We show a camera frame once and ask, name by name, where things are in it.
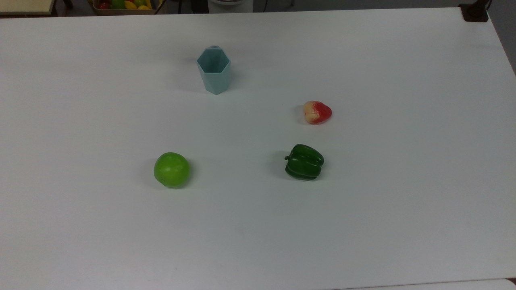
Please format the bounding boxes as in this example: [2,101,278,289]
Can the light blue hexagonal mug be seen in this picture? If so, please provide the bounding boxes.
[196,46,232,95]

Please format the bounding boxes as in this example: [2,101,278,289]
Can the dark green toy bell pepper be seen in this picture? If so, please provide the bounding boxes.
[284,144,325,181]

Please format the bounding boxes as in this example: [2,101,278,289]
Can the red and cream toy fruit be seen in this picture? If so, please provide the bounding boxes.
[303,100,333,125]

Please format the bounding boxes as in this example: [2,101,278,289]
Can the light green toy apple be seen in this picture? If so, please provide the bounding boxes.
[153,152,191,189]

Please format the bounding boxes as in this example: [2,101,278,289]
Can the basket of toy fruit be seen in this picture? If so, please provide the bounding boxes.
[91,0,162,16]

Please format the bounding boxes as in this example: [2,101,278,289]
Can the beige wooden board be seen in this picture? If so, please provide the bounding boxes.
[0,0,56,16]

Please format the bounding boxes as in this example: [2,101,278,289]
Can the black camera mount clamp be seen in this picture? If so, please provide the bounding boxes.
[459,0,491,23]

